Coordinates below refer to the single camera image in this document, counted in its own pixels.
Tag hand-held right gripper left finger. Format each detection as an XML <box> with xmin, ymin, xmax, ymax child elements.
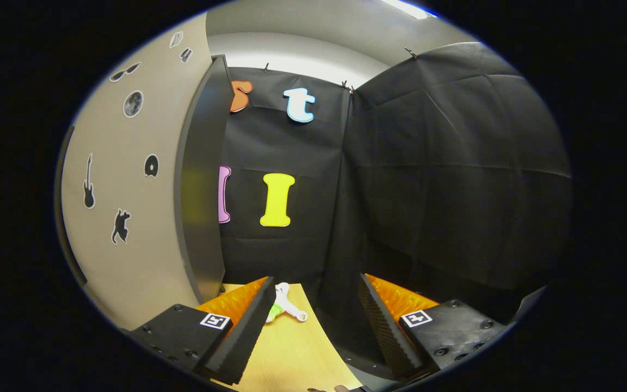
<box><xmin>128</xmin><ymin>277</ymin><xmax>277</xmax><ymax>386</ymax></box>

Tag white and green plastic toy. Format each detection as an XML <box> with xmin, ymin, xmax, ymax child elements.
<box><xmin>266</xmin><ymin>282</ymin><xmax>309</xmax><ymax>323</ymax></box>

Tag beige cabinet door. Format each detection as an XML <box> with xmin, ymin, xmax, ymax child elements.
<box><xmin>54</xmin><ymin>11</ymin><xmax>213</xmax><ymax>332</ymax></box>

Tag grey cabinet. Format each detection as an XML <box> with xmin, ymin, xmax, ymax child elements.
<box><xmin>174</xmin><ymin>54</ymin><xmax>233</xmax><ymax>304</ymax></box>

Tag black backdrop cloth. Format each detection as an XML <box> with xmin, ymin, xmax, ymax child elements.
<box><xmin>218</xmin><ymin>41</ymin><xmax>573</xmax><ymax>376</ymax></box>

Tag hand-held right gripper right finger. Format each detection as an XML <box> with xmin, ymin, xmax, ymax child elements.
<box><xmin>357</xmin><ymin>273</ymin><xmax>510</xmax><ymax>382</ymax></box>

